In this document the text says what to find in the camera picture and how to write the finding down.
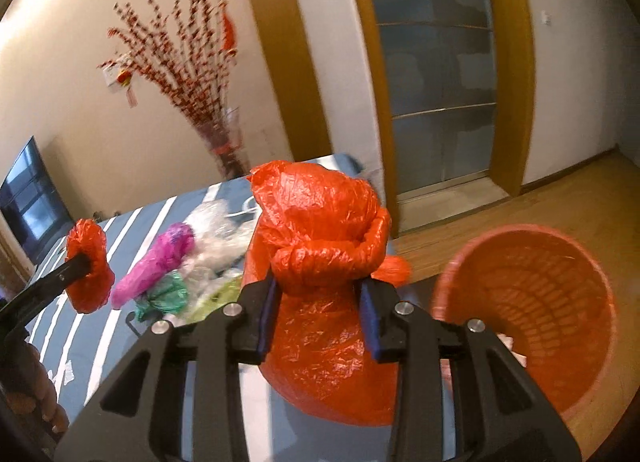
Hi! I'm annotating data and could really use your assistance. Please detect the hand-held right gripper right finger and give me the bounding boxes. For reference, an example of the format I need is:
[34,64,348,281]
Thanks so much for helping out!
[361,278,583,462]

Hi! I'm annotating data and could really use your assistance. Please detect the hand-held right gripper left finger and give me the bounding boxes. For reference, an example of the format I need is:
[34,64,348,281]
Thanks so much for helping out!
[54,277,281,462]

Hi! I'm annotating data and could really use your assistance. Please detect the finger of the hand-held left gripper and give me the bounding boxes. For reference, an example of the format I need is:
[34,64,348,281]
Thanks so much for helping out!
[0,253,92,334]

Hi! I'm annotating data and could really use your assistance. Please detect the small orange plastic bag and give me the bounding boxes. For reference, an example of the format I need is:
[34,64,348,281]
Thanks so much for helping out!
[65,219,115,314]

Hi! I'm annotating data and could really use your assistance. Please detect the clear black-spotted plastic bag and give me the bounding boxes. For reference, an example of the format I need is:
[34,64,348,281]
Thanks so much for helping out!
[179,235,257,289]

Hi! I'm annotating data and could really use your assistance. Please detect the large orange plastic bag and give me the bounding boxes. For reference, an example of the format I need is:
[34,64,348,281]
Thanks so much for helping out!
[242,160,412,427]

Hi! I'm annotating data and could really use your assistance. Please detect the clear bubble wrap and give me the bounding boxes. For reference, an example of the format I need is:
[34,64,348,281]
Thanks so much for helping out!
[184,199,251,244]

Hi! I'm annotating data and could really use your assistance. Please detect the orange plastic wastebasket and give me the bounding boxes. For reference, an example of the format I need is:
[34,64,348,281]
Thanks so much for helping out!
[431,225,617,426]

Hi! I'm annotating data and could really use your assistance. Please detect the person's left hand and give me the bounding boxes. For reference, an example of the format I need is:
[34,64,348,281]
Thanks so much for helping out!
[7,342,70,435]

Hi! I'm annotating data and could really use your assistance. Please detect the yellow-green plastic bag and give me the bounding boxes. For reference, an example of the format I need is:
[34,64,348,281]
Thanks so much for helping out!
[192,276,246,324]

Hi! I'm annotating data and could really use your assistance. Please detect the blue striped tablecloth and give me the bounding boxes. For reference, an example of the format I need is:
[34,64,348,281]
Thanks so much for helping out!
[22,153,417,462]

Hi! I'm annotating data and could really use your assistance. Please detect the black flat television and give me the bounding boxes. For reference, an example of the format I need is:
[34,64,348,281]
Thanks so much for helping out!
[0,136,77,266]

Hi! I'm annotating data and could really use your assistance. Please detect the green plastic bag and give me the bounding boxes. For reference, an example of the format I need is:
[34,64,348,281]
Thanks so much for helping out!
[133,269,190,322]

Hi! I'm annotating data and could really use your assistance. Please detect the pink plastic bag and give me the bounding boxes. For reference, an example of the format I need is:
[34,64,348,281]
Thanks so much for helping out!
[110,222,196,309]

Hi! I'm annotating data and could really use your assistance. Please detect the pale crumpled paper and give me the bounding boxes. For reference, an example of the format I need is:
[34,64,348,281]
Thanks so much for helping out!
[495,332,529,369]

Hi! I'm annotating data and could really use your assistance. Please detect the glass floor vase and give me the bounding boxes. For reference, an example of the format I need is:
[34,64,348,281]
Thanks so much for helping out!
[195,107,251,181]

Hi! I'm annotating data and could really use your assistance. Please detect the frosted glass sliding door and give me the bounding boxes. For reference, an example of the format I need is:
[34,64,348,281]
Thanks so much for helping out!
[357,0,499,194]

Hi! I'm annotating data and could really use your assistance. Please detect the red blossom branches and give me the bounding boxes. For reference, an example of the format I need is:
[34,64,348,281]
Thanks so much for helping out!
[96,0,242,124]

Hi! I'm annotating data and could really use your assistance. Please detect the white cable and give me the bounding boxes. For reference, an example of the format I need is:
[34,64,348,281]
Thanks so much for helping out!
[225,195,259,221]

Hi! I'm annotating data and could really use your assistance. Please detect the wooden door frame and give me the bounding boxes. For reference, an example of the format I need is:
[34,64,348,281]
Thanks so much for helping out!
[340,0,539,239]

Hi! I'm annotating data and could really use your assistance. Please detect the wooden wall trim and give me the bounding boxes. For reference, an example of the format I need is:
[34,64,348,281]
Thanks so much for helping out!
[235,0,334,166]

